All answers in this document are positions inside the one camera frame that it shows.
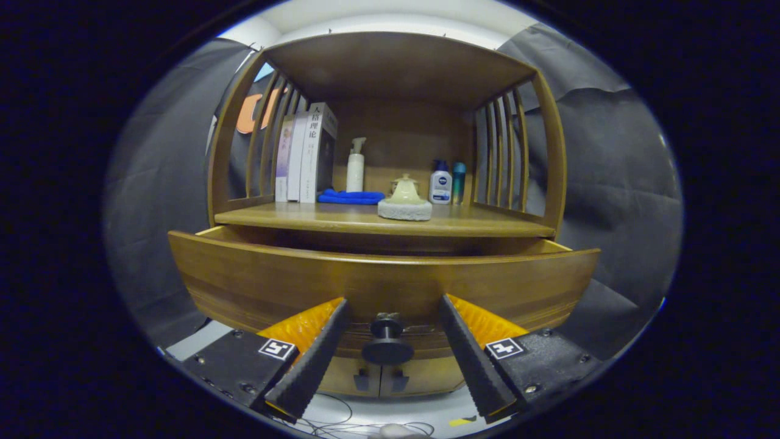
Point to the white bottle with blue cap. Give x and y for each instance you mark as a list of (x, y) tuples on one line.
[(440, 186)]

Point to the beige lidded tea cup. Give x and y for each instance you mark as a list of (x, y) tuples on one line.
[(404, 177)]

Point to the pale green scrub brush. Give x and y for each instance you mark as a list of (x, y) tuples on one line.
[(405, 210)]

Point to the wooden countertop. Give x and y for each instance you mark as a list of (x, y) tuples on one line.
[(292, 214)]

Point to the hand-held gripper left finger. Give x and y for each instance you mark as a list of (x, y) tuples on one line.
[(311, 363)]

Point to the wooden drawer with black knob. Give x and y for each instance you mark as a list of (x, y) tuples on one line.
[(304, 280)]

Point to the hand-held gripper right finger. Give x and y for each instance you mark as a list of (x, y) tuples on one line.
[(472, 366)]

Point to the black backdrop cloth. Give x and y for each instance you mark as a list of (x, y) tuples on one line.
[(158, 183)]

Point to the white pump bottle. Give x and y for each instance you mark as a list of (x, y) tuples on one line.
[(355, 174)]

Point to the thin white book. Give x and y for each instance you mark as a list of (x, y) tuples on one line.
[(297, 158)]

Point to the white and black book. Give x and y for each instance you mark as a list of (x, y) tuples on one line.
[(312, 152)]

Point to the blue cloth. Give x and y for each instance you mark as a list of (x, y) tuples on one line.
[(350, 197)]

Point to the wooden cabinet door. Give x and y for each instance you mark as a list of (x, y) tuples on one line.
[(344, 378), (432, 375)]

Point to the wooden cabinet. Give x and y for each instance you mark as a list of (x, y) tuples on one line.
[(396, 67)]

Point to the pale purple book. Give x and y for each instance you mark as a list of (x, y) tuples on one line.
[(284, 161)]

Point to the teal bottle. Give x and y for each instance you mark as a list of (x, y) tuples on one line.
[(458, 183)]

